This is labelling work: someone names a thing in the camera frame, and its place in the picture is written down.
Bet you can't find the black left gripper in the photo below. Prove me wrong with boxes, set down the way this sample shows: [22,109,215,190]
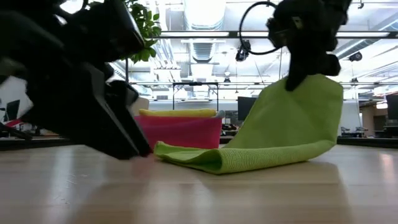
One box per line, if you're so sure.
[0,9,141,161]

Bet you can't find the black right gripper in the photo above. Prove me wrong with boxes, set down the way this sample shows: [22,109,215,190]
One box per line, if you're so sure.
[266,0,341,92]

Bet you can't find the green fluffy towel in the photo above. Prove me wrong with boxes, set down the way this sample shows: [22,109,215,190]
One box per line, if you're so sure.
[154,73,345,175]

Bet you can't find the yellow microfiber towel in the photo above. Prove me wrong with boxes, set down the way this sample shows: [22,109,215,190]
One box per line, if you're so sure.
[138,108,218,118]

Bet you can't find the white plant pot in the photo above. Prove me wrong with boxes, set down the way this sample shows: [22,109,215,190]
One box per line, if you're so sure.
[129,96,150,116]

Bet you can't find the black computer monitor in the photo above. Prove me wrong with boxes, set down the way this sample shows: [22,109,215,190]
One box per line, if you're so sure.
[237,96,259,122]

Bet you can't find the pink plastic bin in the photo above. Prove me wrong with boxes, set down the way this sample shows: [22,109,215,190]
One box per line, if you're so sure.
[134,114,223,150]

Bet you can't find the small black monitor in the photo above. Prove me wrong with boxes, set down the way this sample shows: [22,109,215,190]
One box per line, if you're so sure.
[2,99,21,123]

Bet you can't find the green leafy small tree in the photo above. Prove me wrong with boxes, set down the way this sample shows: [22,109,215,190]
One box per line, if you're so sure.
[90,0,162,83]

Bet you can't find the dark monitor by wooden cabinet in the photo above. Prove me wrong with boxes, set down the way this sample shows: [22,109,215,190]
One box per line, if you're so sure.
[385,93,398,121]

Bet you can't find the black overhead camera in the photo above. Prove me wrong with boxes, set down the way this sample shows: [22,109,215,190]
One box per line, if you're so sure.
[234,39,252,62]

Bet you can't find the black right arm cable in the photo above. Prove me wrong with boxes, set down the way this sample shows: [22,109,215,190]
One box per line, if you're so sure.
[238,1,282,56]

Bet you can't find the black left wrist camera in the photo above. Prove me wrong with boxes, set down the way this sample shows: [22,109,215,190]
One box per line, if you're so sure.
[83,0,146,63]

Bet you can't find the black aluminium rig frame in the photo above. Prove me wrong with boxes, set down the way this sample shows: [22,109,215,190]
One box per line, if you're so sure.
[0,30,398,152]

